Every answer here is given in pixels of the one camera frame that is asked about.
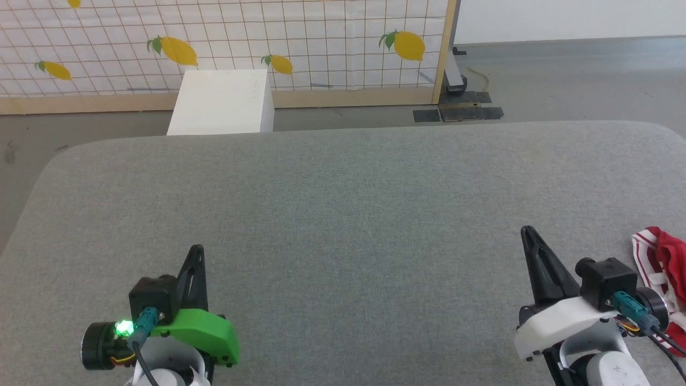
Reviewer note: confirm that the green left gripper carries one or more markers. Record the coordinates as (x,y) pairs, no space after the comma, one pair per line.
(206,335)

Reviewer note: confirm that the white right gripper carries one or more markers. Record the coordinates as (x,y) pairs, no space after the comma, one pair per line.
(557,324)

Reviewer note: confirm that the red basketball jersey number 23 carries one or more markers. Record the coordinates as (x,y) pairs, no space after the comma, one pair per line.
(672,257)

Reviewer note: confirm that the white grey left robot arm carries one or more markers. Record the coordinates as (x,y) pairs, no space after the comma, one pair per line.
(102,348)

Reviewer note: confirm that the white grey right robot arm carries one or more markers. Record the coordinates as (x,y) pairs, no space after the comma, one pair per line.
(605,364)

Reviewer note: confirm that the white rectangular box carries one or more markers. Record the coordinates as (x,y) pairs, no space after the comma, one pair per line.
(220,102)

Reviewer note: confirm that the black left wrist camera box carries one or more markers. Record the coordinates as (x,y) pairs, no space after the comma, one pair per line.
(153,295)

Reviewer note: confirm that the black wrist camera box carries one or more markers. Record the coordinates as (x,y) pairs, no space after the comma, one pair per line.
(608,281)
(153,295)

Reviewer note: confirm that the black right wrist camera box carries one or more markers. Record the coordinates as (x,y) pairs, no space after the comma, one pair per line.
(608,281)

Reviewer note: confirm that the grey partition foot bracket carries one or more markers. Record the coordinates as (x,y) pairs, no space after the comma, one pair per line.
(454,75)

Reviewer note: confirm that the lemon print partition wooden frame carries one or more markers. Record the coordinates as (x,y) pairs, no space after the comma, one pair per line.
(321,32)

